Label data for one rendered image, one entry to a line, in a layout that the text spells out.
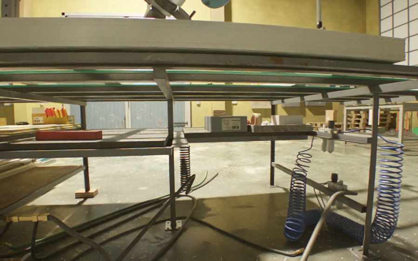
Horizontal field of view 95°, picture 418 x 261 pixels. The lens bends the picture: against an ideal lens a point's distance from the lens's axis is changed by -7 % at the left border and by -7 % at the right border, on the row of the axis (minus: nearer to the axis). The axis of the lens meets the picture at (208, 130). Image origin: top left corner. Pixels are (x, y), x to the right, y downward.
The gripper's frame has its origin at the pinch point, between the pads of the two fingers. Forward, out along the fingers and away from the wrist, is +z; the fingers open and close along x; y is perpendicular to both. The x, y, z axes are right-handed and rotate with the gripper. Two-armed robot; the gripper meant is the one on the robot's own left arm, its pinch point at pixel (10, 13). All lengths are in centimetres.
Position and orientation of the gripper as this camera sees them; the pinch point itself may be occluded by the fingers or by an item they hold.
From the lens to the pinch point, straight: 74.0
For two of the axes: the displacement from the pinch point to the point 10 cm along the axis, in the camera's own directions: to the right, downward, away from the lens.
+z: 0.1, 10.0, 0.7
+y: -9.9, 0.2, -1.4
